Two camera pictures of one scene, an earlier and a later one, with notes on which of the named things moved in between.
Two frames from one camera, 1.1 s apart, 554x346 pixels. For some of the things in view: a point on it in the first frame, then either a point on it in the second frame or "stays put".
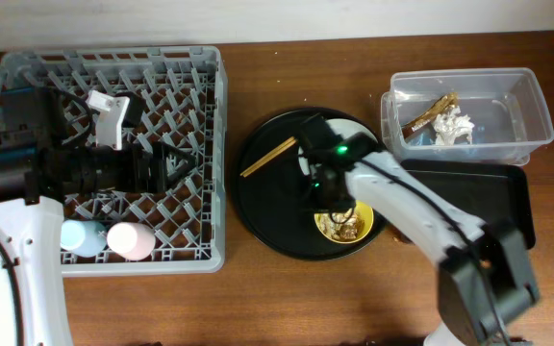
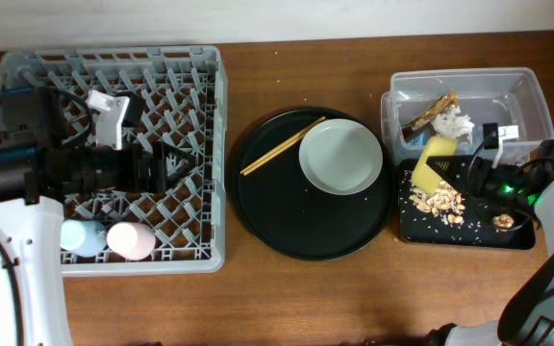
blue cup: (84, 238) stays put
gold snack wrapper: (443, 104) stays put
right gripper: (314, 199) to (463, 182)
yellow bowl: (363, 210) to (423, 177)
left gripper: (138, 182) stays put
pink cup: (132, 241) stays put
